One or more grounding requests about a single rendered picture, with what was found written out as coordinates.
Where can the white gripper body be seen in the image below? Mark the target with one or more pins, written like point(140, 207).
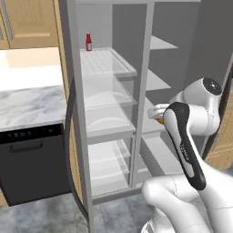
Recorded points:
point(156, 111)

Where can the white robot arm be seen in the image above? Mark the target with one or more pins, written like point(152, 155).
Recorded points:
point(182, 194)

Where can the grey fridge cabinet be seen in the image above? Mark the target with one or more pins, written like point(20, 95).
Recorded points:
point(141, 91)

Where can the grey fridge side shelf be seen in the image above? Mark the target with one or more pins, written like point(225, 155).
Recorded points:
point(160, 44)
point(156, 81)

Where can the clear fridge crisper drawer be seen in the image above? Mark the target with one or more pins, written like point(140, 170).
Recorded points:
point(106, 103)

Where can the clear glass fridge shelf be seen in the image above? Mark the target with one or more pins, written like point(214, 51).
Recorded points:
point(103, 62)

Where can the clear freezer drawer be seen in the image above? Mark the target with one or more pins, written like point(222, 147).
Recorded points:
point(107, 167)

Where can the grey fridge door dark edge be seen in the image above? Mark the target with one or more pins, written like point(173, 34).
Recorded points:
point(209, 45)

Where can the grey fridge door black gasket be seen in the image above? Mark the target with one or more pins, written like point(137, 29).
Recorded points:
point(75, 60)

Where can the yellow fruit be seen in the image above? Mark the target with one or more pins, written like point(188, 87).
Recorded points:
point(160, 120)

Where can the wooden cabinet run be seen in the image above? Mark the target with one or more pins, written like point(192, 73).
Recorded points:
point(223, 145)

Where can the red ketchup bottle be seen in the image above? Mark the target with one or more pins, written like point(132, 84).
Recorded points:
point(88, 42)

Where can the wooden side panel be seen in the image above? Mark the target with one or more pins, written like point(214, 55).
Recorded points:
point(62, 60)

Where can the black dishwasher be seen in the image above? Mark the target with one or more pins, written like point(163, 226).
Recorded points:
point(33, 170)

